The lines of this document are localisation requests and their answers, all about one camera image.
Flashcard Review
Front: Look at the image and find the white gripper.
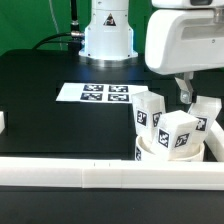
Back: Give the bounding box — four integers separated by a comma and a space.
145, 9, 224, 104

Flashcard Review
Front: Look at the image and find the paper sheet with markers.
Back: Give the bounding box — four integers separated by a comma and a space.
56, 83, 148, 104

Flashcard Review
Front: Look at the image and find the white right barrier rail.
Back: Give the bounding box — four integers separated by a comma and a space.
206, 121, 224, 162

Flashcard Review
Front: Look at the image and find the white barrier rail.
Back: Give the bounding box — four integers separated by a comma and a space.
0, 157, 224, 190
0, 111, 5, 134
206, 121, 224, 162

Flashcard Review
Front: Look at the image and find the black vertical antenna cable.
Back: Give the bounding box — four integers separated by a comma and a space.
69, 0, 80, 33

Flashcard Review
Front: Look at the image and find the black cable with connector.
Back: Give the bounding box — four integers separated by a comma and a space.
32, 30, 86, 50

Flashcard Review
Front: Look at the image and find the white left barrier rail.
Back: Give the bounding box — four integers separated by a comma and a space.
0, 111, 5, 134

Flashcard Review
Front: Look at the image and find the white front barrier rail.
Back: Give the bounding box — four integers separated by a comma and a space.
0, 157, 224, 190

